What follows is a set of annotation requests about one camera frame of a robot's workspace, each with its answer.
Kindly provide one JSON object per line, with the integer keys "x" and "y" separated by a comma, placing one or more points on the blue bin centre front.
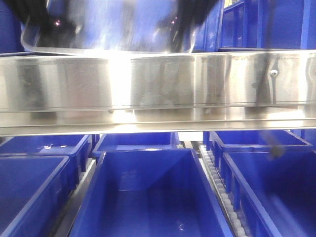
{"x": 163, "y": 193}

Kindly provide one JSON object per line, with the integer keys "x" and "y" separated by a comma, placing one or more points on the blue bin centre back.
{"x": 136, "y": 141}

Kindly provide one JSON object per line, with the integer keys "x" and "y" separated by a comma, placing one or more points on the white roller track lower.
{"x": 212, "y": 173}

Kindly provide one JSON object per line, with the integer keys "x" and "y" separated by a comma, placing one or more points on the blue bin left front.
{"x": 33, "y": 192}

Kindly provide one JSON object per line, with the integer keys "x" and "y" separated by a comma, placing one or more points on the blue bin right front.
{"x": 276, "y": 197}

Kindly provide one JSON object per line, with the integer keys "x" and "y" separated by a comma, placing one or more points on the blue bin right back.
{"x": 254, "y": 141}

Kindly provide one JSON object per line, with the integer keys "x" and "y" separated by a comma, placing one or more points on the stainless steel shelf rail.
{"x": 118, "y": 93}

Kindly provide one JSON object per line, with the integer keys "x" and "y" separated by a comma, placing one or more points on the blue bin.
{"x": 254, "y": 141}
{"x": 163, "y": 193}
{"x": 136, "y": 141}
{"x": 33, "y": 192}
{"x": 276, "y": 197}
{"x": 272, "y": 24}
{"x": 76, "y": 147}

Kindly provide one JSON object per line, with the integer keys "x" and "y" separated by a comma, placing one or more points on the blue bin upper right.
{"x": 272, "y": 24}

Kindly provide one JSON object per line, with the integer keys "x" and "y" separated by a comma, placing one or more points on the blue bin left back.
{"x": 76, "y": 147}

